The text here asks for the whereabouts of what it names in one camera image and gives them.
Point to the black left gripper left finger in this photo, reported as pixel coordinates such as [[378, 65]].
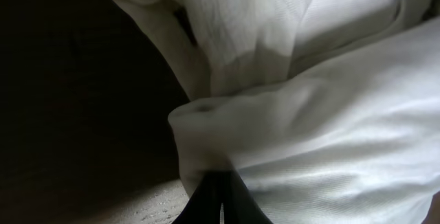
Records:
[[204, 205]]

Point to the white printed t-shirt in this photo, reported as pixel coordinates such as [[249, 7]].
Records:
[[327, 109]]

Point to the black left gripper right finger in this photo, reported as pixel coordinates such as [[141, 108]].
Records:
[[239, 207]]

